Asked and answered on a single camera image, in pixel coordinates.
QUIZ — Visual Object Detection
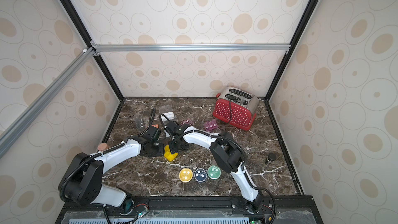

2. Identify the white pillbox with amber lid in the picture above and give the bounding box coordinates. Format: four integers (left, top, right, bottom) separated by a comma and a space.
164, 145, 178, 162

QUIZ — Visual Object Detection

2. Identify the yellow round pillbox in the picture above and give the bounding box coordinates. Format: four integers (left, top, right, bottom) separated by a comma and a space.
179, 168, 193, 183

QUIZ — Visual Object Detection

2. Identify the dark blue round pillbox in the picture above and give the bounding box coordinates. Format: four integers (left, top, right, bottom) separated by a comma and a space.
193, 168, 207, 183

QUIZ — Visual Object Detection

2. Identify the green round pillbox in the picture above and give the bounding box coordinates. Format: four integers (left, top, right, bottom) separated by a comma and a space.
207, 165, 221, 180

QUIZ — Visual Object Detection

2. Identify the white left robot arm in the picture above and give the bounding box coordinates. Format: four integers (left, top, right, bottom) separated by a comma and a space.
58, 109, 165, 214

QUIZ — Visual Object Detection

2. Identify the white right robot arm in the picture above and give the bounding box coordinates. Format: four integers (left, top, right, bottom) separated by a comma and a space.
159, 114, 277, 214

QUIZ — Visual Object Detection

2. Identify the purple pillbox left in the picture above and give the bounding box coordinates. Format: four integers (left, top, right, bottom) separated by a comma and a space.
180, 117, 195, 125

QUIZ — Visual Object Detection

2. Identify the purple pillbox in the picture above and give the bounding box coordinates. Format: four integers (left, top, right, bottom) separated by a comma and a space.
204, 119, 221, 133
180, 117, 195, 125

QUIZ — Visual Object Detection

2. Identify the clear small pillbox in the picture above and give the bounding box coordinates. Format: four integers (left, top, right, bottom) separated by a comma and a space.
134, 114, 147, 132

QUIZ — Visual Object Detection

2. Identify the white pillbox clear lid rear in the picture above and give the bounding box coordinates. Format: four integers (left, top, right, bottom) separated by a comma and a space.
159, 105, 175, 122

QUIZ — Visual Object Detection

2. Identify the purple pillbox right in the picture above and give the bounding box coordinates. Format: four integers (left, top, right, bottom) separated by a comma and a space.
204, 119, 221, 133

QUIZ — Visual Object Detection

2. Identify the red and silver toaster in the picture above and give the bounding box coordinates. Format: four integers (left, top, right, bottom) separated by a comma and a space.
212, 86, 259, 131

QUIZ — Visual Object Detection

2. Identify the small black cap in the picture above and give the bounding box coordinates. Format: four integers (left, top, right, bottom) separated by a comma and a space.
266, 153, 277, 163

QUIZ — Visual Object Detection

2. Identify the aluminium frame crossbar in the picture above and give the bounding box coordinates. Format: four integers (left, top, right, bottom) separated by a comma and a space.
93, 43, 291, 52

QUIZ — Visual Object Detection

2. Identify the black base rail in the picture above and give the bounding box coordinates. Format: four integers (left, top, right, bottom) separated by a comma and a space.
56, 196, 323, 224

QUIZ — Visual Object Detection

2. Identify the aluminium frame side bar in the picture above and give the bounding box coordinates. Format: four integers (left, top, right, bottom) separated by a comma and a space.
1, 47, 94, 157

